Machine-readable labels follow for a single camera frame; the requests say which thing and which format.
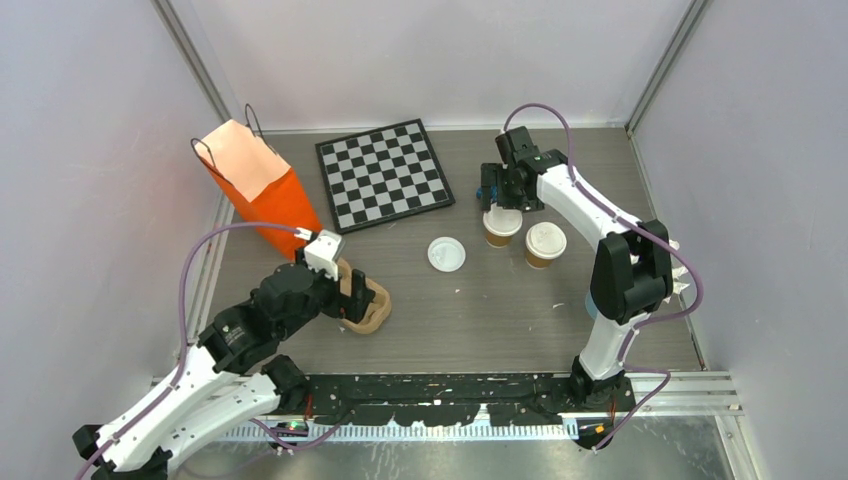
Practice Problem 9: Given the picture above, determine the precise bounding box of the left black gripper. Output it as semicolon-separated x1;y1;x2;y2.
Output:
279;246;375;339

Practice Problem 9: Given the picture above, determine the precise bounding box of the white plastic cup lid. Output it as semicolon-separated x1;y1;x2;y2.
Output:
427;236;466;273

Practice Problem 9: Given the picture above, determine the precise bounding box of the brown paper coffee cup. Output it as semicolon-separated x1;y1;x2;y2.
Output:
525;252;553;269

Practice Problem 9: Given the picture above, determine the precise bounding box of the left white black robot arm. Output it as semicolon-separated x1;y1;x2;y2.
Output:
73;261;391;479

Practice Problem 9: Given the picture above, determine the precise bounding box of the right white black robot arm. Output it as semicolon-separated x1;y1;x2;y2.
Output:
478;127;673;411

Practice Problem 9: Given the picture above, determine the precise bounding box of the brown pulp cup carrier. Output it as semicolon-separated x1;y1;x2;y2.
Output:
337;258;392;335

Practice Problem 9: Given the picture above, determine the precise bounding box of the black white chessboard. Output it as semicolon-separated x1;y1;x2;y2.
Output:
315;119;455;234

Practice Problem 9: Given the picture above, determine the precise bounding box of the orange paper bag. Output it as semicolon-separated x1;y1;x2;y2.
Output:
190;119;322;233

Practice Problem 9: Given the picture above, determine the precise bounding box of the blue straw holder cup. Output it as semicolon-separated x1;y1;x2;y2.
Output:
584;293;597;320

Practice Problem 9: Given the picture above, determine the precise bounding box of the white paper-wrapped straws bundle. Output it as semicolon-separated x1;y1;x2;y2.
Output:
663;254;690;304

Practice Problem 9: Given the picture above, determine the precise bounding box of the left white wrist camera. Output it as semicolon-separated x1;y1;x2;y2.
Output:
294;227;344;280

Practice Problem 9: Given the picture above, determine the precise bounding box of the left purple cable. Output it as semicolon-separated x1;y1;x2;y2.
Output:
72;222;313;480

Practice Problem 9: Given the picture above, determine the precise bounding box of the purple cable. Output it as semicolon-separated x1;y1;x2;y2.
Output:
503;103;706;452
72;222;313;480

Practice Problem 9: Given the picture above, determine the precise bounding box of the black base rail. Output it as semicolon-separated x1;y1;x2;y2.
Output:
271;373;636;427

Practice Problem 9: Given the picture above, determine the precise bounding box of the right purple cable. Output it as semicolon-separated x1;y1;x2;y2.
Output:
503;103;706;452

